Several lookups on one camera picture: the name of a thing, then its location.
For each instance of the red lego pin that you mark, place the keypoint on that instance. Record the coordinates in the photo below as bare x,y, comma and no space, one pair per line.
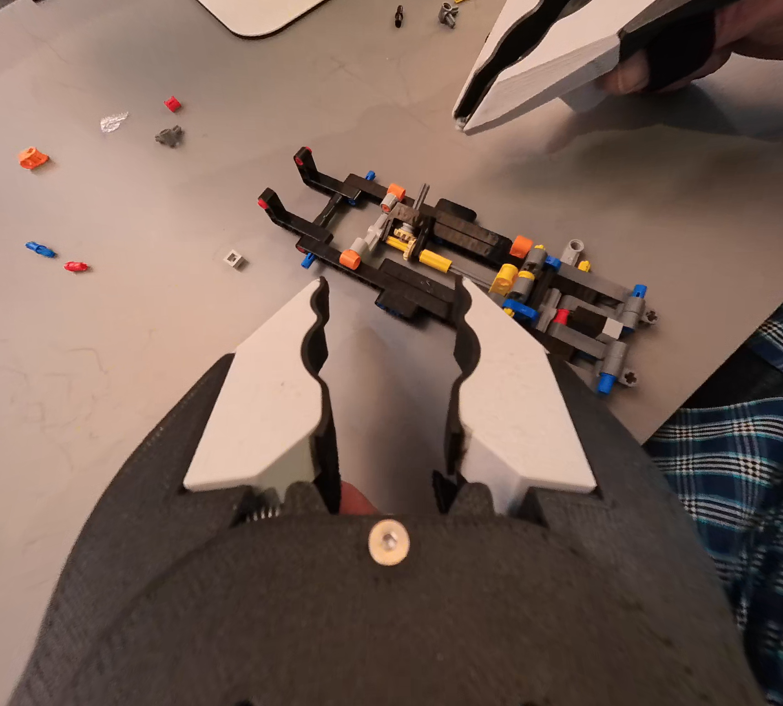
76,266

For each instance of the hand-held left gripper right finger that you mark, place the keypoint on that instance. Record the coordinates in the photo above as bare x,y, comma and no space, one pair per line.
526,412

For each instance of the grey lego cross connector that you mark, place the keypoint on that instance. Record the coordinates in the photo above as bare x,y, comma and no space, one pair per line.
448,13

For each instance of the tiny light grey lego bush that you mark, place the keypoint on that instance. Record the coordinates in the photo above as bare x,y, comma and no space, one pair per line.
462,122

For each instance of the clear plastic piece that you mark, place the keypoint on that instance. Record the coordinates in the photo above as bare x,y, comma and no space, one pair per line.
114,122

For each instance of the red lego bush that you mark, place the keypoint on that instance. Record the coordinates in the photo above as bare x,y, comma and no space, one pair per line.
173,103

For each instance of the small grey square lego piece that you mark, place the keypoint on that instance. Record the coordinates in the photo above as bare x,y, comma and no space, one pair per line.
234,257

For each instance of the orange lego connector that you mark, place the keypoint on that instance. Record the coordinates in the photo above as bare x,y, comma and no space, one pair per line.
33,158

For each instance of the black lego pin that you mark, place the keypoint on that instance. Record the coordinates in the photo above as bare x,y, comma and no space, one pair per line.
399,16

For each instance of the person's right hand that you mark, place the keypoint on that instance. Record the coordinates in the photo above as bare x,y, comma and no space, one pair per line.
752,21

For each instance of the black lego chassis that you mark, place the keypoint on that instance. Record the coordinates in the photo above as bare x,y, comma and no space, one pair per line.
465,235

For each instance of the blue plaid shirt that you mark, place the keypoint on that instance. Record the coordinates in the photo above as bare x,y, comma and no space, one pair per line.
734,473

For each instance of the blue lego pin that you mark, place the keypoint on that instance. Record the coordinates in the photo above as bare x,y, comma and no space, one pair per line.
40,249

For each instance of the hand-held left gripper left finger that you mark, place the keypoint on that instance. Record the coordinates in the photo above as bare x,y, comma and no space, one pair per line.
263,412

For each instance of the dark grey lego connector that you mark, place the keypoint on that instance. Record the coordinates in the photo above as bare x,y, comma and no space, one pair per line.
169,135

